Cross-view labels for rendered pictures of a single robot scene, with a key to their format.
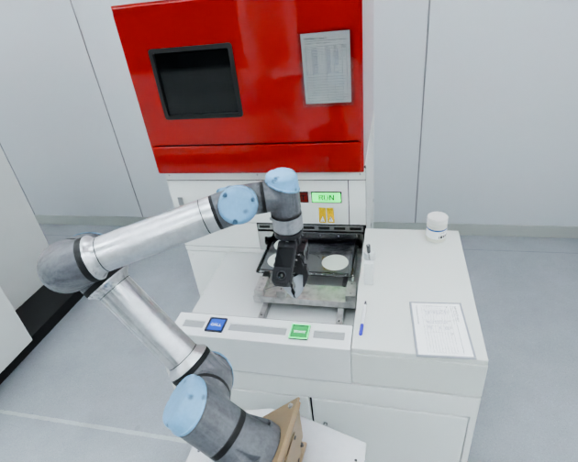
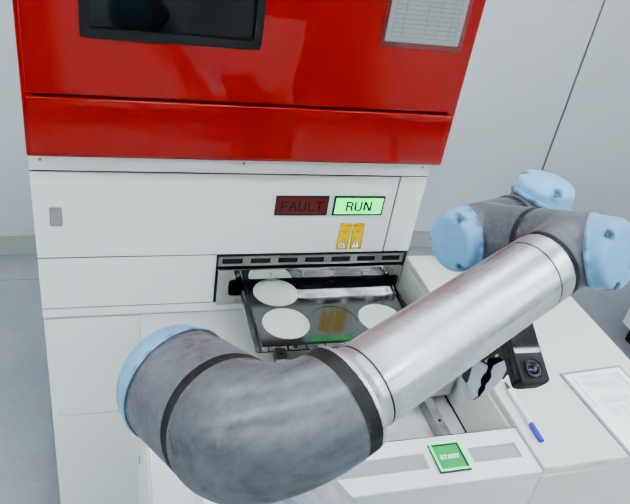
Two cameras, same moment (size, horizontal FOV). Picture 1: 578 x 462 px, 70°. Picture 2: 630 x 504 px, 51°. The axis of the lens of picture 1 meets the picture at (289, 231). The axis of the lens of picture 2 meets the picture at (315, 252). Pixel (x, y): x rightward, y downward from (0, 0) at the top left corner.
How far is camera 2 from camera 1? 0.80 m
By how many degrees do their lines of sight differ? 31
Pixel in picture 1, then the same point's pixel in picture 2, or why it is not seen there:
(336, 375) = not seen: outside the picture
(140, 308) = (328, 489)
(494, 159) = not seen: hidden behind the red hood
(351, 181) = (406, 179)
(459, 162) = not seen: hidden behind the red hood
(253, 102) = (289, 24)
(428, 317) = (601, 394)
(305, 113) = (377, 57)
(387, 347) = (589, 454)
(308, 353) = (474, 491)
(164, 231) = (508, 319)
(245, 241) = (184, 291)
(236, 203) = (623, 250)
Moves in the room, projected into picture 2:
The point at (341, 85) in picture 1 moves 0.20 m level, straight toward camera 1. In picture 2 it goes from (451, 17) to (516, 52)
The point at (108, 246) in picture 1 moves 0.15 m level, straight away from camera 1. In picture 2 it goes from (414, 368) to (263, 291)
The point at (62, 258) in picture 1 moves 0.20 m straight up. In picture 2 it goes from (331, 420) to (388, 174)
